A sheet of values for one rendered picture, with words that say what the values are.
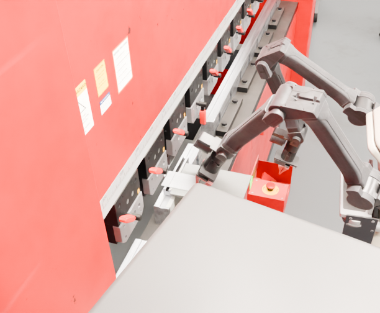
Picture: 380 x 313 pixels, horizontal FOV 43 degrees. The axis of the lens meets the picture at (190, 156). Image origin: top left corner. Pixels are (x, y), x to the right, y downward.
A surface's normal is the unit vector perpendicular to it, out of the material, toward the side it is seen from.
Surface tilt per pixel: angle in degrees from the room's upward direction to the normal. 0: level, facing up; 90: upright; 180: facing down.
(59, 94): 90
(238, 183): 0
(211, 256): 0
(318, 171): 0
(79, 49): 90
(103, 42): 90
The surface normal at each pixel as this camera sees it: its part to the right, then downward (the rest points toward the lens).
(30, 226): 0.95, 0.18
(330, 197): -0.04, -0.77
